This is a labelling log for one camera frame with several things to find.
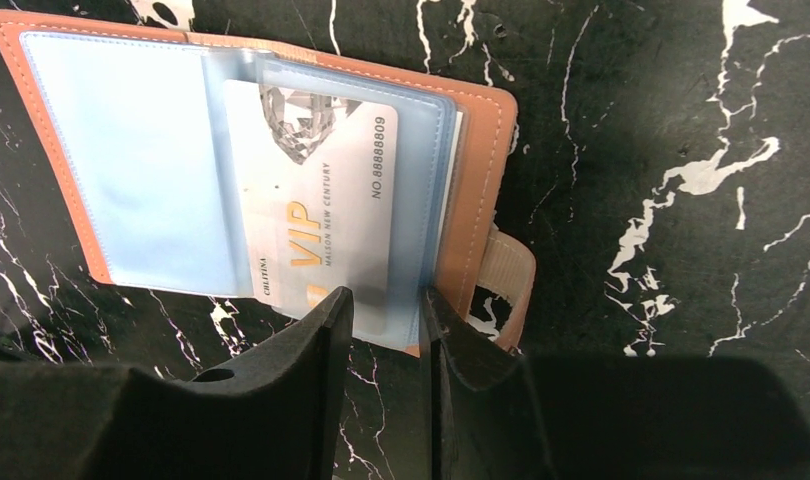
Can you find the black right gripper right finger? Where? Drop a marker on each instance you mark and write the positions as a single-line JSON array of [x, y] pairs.
[[494, 415]]

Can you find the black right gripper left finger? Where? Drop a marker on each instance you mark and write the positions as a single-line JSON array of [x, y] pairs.
[[271, 412]]

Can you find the white VIP card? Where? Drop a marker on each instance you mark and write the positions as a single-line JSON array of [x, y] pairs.
[[315, 199]]

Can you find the brown leather card holder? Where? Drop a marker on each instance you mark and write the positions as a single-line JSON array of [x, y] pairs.
[[133, 122]]

